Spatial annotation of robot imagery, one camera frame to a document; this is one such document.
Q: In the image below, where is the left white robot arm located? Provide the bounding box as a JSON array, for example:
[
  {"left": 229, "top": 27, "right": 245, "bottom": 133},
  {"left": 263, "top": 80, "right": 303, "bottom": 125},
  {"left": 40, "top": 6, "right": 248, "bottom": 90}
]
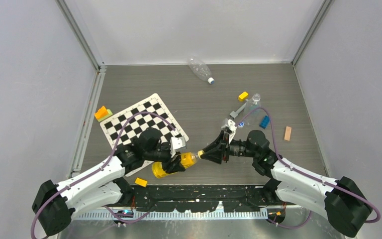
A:
[{"left": 31, "top": 127, "right": 188, "bottom": 238}]

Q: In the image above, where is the yellow juice bottle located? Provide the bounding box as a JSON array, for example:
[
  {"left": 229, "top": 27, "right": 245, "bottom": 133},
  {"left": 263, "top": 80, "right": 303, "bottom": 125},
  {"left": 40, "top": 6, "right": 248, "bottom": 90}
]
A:
[{"left": 152, "top": 150, "right": 204, "bottom": 179}]

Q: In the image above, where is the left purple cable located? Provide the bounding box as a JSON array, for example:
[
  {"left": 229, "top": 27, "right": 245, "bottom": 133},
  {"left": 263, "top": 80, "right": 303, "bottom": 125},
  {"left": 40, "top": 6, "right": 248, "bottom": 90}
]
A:
[{"left": 30, "top": 111, "right": 182, "bottom": 239}]

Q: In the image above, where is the black white chessboard mat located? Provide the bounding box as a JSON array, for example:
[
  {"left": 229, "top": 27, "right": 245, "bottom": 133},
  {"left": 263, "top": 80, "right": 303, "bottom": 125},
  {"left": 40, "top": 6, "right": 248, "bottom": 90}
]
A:
[{"left": 99, "top": 93, "right": 190, "bottom": 177}]

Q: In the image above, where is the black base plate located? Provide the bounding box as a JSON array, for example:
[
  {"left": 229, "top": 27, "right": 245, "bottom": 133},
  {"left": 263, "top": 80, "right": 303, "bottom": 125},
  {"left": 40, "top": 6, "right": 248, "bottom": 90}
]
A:
[{"left": 110, "top": 184, "right": 284, "bottom": 213}]

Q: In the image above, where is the orange green block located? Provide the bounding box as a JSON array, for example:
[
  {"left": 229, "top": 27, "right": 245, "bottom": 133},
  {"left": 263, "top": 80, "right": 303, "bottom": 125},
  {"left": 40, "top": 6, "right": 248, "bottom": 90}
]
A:
[{"left": 95, "top": 106, "right": 113, "bottom": 122}]

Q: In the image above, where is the purple cable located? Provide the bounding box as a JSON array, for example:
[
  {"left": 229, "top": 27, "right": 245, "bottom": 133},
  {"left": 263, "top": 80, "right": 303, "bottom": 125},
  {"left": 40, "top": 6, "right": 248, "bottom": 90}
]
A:
[
  {"left": 30, "top": 111, "right": 182, "bottom": 239},
  {"left": 235, "top": 106, "right": 382, "bottom": 230}
]

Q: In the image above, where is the clear bottle blue cap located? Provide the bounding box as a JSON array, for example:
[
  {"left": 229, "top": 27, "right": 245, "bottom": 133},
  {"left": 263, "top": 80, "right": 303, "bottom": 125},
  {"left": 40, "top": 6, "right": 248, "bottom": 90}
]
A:
[{"left": 188, "top": 57, "right": 215, "bottom": 85}]

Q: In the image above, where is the grey slotted cable duct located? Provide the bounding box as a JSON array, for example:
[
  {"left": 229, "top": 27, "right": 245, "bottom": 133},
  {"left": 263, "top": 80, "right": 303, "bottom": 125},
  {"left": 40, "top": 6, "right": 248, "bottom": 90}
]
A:
[{"left": 76, "top": 208, "right": 268, "bottom": 221}]

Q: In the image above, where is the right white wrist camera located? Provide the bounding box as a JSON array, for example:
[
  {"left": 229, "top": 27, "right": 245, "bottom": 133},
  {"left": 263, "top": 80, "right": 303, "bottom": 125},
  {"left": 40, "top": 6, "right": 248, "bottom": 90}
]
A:
[{"left": 221, "top": 119, "right": 237, "bottom": 143}]

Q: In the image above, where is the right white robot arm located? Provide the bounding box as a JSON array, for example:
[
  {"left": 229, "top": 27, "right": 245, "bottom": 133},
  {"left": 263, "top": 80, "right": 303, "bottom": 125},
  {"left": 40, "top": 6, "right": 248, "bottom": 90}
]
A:
[{"left": 198, "top": 130, "right": 373, "bottom": 238}]

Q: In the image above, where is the blue lego brick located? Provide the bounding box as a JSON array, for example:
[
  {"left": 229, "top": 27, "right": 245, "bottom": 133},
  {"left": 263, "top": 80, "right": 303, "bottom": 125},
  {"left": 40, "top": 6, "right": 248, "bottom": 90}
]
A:
[{"left": 259, "top": 116, "right": 270, "bottom": 129}]

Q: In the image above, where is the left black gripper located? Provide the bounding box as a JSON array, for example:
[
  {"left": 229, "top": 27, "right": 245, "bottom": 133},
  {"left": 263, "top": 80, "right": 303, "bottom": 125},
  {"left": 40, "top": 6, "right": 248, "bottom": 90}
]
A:
[{"left": 144, "top": 144, "right": 186, "bottom": 173}]

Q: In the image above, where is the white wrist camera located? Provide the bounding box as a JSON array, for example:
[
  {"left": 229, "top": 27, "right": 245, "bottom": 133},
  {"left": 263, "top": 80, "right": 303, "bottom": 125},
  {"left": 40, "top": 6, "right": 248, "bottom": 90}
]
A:
[
  {"left": 221, "top": 119, "right": 237, "bottom": 143},
  {"left": 170, "top": 136, "right": 186, "bottom": 158}
]

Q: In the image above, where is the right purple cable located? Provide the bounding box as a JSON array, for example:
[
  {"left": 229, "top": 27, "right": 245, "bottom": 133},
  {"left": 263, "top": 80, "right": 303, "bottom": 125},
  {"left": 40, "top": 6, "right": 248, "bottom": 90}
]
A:
[{"left": 235, "top": 106, "right": 382, "bottom": 230}]

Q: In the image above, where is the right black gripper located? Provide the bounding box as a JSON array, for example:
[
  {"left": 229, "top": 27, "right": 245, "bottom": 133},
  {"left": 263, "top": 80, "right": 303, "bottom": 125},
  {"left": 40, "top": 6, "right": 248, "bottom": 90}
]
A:
[{"left": 201, "top": 130, "right": 258, "bottom": 165}]

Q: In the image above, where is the tan wooden block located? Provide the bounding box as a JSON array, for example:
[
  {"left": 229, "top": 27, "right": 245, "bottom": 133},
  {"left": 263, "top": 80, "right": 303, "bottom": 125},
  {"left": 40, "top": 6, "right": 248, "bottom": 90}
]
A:
[{"left": 284, "top": 126, "right": 292, "bottom": 141}]

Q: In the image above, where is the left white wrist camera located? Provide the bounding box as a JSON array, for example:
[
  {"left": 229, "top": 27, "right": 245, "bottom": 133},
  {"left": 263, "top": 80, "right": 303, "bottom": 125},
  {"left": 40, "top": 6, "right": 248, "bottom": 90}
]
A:
[{"left": 170, "top": 136, "right": 186, "bottom": 158}]

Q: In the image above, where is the yellow block near base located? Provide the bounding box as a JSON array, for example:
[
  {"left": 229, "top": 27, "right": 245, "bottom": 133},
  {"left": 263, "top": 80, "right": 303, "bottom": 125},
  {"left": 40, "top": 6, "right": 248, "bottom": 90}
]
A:
[{"left": 134, "top": 177, "right": 148, "bottom": 187}]

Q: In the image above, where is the clear plastic bottle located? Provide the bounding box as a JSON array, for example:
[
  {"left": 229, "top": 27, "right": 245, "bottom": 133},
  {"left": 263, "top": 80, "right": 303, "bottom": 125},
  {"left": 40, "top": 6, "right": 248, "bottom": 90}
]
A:
[{"left": 242, "top": 93, "right": 263, "bottom": 125}]

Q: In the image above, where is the grey long block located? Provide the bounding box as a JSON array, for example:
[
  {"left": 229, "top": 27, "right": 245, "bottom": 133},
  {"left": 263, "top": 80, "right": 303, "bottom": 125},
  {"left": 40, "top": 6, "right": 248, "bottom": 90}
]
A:
[{"left": 229, "top": 102, "right": 247, "bottom": 120}]

